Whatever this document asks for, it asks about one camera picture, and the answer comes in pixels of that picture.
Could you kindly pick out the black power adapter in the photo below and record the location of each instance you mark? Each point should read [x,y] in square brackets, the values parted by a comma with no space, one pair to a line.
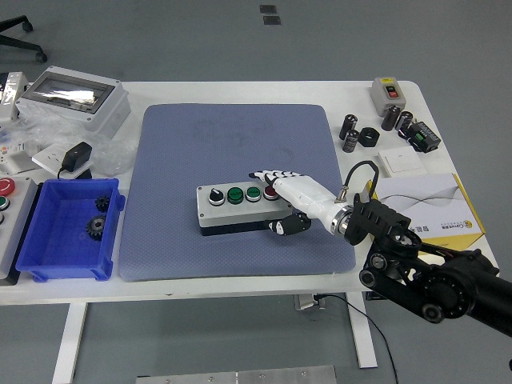
[78,156]

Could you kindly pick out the grey metal plate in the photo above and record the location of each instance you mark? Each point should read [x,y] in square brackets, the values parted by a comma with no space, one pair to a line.
[240,376]

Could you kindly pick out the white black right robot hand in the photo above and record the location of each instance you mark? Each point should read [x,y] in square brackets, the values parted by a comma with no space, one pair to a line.
[304,196]

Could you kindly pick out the small white box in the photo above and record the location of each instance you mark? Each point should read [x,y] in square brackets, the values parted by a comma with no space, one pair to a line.
[16,160]

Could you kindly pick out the small black gear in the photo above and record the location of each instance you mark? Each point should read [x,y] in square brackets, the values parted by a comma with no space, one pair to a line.
[102,203]

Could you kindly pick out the white electrical device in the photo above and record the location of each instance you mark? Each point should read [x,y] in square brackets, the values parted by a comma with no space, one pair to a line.
[12,100]

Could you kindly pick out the white wall socket plate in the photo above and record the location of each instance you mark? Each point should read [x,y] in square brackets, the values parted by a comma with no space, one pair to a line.
[46,158]

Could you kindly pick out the black hex nut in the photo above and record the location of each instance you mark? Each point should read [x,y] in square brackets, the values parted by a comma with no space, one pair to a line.
[365,141]

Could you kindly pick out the large black gear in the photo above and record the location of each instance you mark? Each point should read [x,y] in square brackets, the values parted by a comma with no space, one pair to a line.
[96,227]

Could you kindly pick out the clear plastic bag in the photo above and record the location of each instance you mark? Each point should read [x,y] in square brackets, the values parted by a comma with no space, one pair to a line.
[112,154]

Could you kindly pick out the grey four-button control box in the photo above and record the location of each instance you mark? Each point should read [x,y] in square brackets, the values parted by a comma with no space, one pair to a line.
[236,214]

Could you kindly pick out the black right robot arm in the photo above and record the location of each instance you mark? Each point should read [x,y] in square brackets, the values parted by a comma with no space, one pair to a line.
[452,288]

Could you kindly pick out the black cylindrical capacitor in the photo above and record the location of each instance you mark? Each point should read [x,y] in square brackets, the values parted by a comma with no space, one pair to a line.
[350,141]
[390,118]
[405,123]
[348,127]

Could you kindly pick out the dark floor plate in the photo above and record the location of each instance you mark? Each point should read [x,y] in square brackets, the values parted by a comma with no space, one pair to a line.
[268,9]
[272,21]

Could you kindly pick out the blue-grey table mat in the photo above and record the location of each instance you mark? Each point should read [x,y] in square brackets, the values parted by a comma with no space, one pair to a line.
[180,140]

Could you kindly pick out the grey enclosure with clear lid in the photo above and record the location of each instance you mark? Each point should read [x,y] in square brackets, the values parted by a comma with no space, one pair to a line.
[108,112]

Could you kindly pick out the white table leg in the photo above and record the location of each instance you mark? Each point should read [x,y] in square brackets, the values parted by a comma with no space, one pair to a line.
[70,340]
[364,340]

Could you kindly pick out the blue plastic bin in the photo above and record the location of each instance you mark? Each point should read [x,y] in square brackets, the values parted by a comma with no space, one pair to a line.
[60,256]

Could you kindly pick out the white wall switch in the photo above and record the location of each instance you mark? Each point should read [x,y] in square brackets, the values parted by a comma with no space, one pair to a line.
[402,160]

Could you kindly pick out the grey emergency-stop control station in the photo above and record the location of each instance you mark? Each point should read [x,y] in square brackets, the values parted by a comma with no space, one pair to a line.
[16,224]

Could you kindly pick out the white under-table bracket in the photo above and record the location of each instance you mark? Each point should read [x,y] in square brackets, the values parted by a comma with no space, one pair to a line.
[304,302]

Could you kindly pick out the black office chair base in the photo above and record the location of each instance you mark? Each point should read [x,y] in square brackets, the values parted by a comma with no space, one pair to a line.
[20,43]

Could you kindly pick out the black green terminal module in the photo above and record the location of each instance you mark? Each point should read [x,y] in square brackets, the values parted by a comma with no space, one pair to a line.
[424,138]

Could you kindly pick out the yellow white cardboard box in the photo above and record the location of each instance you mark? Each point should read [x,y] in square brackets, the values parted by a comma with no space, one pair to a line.
[432,196]

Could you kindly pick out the grey red-black switch box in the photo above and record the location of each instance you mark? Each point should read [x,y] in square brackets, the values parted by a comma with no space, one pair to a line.
[380,96]

